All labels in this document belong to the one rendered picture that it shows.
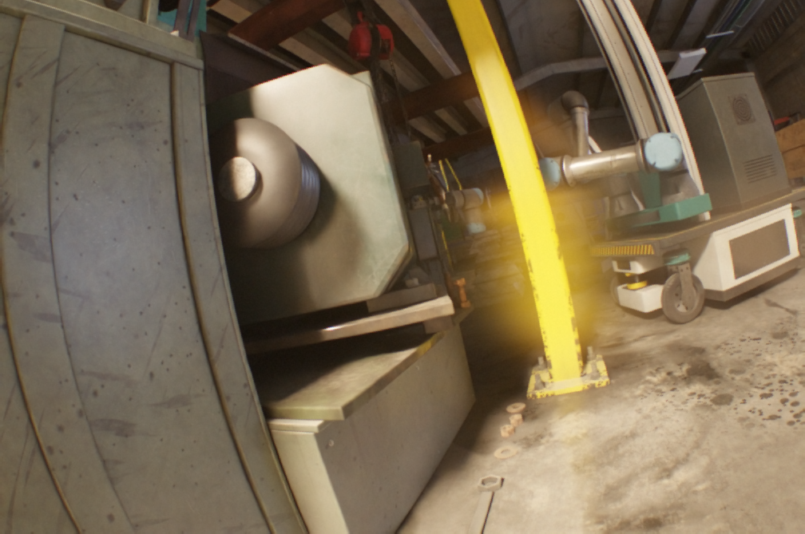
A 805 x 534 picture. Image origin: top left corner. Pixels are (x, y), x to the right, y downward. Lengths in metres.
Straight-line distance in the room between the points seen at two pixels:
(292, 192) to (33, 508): 0.51
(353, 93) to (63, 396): 0.63
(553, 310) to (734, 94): 1.17
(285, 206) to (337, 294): 0.18
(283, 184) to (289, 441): 0.36
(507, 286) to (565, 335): 1.93
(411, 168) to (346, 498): 0.81
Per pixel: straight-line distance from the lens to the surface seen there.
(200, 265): 0.52
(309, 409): 0.52
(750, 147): 1.74
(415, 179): 1.06
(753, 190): 1.70
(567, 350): 1.14
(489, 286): 3.02
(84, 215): 0.46
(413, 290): 0.75
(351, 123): 0.70
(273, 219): 0.58
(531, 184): 1.09
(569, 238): 6.16
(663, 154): 1.29
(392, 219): 0.65
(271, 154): 0.60
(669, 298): 1.44
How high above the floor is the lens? 0.44
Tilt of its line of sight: 5 degrees up
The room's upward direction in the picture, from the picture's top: 13 degrees counter-clockwise
